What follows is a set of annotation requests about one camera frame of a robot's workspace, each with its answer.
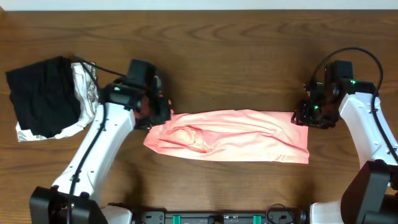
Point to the white patterned folded garment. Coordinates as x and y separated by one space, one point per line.
86 93

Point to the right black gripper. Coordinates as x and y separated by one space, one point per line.
303 117

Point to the pink printed t-shirt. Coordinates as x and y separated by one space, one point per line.
232 136

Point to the folded black garment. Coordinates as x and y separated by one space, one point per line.
43 96

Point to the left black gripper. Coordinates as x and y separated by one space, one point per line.
165 114

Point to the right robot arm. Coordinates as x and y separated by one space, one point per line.
365 200

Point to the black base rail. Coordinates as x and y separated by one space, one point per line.
275 214

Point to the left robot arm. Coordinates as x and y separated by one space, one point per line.
74 196

